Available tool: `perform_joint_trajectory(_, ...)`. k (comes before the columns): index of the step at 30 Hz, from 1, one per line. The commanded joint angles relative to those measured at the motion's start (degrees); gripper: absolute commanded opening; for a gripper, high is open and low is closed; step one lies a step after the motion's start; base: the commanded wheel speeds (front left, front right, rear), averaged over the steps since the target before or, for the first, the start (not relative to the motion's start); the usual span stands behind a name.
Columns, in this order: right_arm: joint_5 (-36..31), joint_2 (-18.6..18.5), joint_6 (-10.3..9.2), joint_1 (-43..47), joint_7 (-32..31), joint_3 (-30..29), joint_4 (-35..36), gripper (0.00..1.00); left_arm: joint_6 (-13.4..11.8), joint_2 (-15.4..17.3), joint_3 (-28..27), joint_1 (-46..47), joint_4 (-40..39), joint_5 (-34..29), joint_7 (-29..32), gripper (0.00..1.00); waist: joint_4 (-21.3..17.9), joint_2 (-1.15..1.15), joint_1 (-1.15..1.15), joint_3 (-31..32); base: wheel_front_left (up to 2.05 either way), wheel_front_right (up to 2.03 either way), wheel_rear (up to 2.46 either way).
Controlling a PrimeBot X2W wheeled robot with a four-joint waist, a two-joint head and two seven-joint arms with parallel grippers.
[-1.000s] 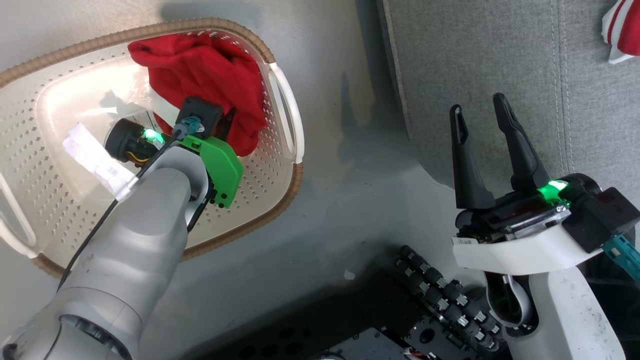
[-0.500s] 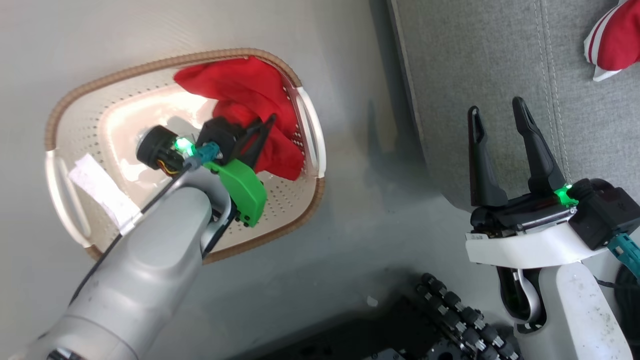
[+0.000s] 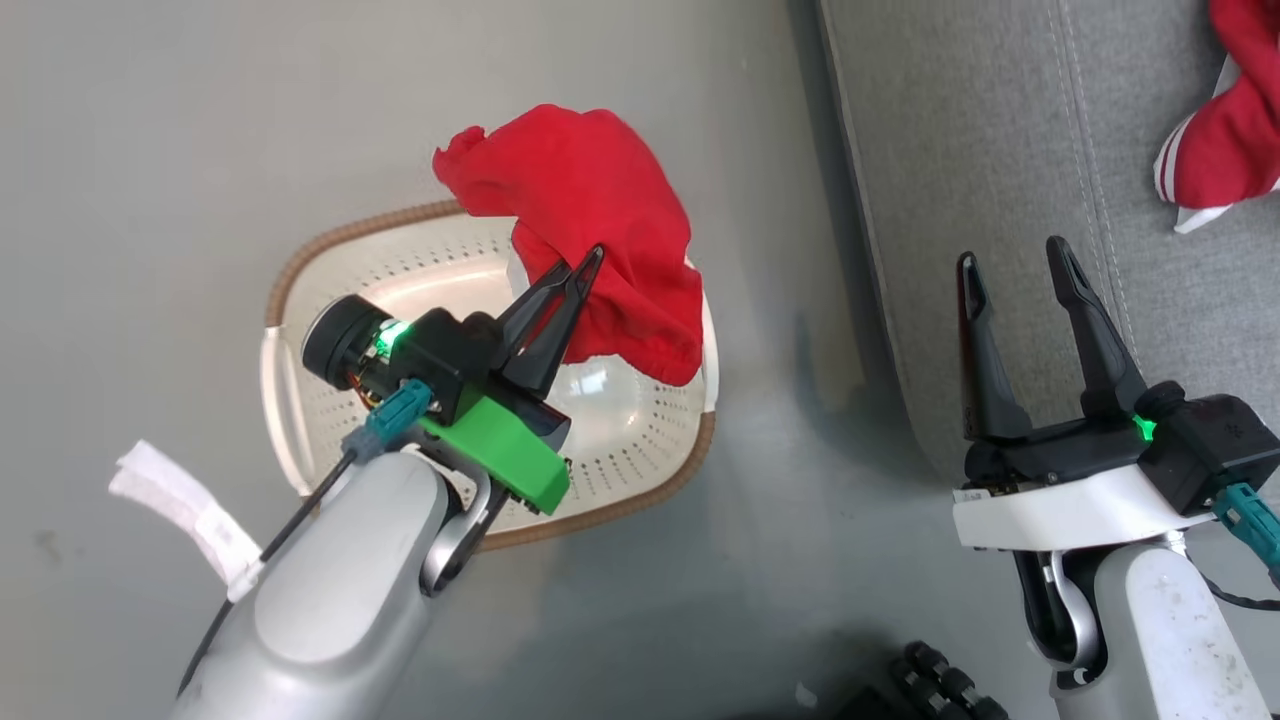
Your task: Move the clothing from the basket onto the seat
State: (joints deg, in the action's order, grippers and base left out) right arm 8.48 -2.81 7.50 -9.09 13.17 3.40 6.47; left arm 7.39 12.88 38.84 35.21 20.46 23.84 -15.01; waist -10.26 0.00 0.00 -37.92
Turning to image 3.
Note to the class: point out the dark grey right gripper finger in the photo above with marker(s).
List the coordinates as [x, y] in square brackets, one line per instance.
[1095, 330]
[985, 360]

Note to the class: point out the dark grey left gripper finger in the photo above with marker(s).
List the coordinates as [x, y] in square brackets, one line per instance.
[540, 300]
[560, 330]

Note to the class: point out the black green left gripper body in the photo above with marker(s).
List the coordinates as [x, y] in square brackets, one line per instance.
[500, 440]

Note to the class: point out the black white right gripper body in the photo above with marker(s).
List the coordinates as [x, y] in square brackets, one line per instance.
[1070, 500]

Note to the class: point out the red cloth garment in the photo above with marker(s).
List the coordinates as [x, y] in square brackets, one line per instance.
[590, 190]

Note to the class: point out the red white striped garment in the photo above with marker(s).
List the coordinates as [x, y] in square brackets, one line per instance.
[1235, 130]

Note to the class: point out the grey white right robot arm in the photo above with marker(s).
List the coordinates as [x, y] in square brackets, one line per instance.
[1160, 640]

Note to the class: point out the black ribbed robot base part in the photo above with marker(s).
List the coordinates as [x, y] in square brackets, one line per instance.
[940, 685]

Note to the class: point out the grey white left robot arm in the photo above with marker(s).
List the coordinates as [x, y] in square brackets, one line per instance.
[340, 590]

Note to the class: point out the light grey fabric sofa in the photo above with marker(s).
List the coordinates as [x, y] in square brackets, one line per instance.
[1000, 150]

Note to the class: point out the white perforated laundry basket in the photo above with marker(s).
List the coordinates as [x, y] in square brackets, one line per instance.
[640, 420]

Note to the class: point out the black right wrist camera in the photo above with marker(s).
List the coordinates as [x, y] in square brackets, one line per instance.
[1210, 440]

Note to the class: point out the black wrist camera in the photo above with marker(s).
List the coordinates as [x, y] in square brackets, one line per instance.
[345, 340]
[1210, 440]

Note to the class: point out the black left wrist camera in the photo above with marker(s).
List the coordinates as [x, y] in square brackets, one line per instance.
[345, 340]

